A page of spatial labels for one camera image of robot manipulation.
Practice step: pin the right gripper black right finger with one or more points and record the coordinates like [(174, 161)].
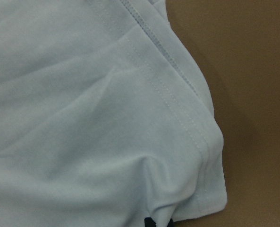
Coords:
[(170, 223)]

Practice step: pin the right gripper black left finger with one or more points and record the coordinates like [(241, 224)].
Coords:
[(149, 222)]

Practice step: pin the light blue t-shirt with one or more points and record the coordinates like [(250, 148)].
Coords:
[(105, 118)]

